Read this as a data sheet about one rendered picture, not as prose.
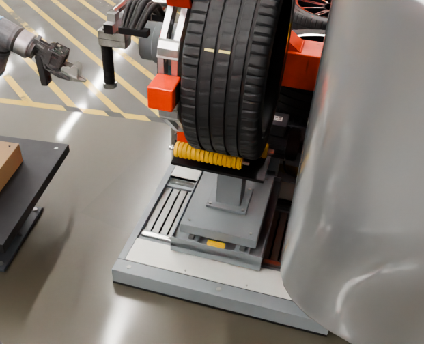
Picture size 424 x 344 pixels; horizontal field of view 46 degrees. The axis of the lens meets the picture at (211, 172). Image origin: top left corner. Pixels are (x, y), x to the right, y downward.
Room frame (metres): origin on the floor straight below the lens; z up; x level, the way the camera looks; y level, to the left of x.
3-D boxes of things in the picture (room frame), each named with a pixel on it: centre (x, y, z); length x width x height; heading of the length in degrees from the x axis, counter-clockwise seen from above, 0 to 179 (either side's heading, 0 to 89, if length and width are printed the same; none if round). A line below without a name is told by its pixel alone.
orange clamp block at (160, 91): (1.27, 0.15, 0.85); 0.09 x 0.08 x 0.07; 167
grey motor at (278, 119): (1.85, -0.25, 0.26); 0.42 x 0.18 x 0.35; 77
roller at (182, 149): (1.44, 0.01, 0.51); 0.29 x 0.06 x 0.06; 77
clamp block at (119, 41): (1.46, 0.32, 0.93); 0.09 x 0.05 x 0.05; 77
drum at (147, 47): (1.59, 0.15, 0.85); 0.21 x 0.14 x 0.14; 77
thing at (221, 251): (1.57, -0.09, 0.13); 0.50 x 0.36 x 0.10; 167
